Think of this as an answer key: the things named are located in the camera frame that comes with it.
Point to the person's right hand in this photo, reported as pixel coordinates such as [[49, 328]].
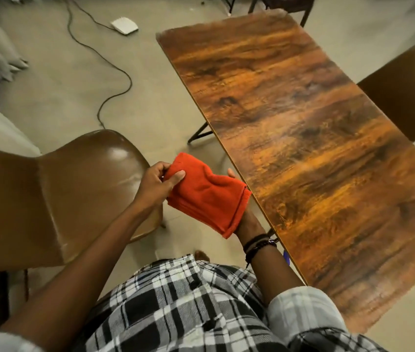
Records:
[[250, 227]]

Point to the person's left hand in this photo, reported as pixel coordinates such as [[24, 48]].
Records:
[[150, 190]]

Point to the person's left thumb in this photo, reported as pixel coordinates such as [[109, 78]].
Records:
[[175, 178]]

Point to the person's right fingers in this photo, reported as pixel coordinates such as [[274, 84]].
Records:
[[232, 173]]

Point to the orange cloth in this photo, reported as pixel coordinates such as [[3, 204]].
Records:
[[207, 196]]

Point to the person's right forearm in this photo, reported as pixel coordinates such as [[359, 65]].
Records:
[[277, 271]]

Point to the person's left forearm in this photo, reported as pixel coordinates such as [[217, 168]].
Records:
[[82, 267]]

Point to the black metal table leg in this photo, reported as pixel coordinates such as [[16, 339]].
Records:
[[200, 133]]

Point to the small blue object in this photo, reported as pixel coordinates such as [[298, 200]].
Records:
[[286, 257]]

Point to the glossy brown leather chair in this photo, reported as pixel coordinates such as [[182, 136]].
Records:
[[64, 194]]

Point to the black white plaid shirt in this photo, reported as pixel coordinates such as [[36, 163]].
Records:
[[192, 311]]

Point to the white flat floor device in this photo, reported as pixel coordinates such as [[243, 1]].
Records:
[[124, 25]]

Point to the black metal stand leg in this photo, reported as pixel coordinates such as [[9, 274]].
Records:
[[230, 3]]

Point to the dark chair with metal legs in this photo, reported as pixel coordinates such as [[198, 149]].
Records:
[[284, 3]]

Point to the brown wooden chair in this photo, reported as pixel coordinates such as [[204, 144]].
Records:
[[407, 91]]

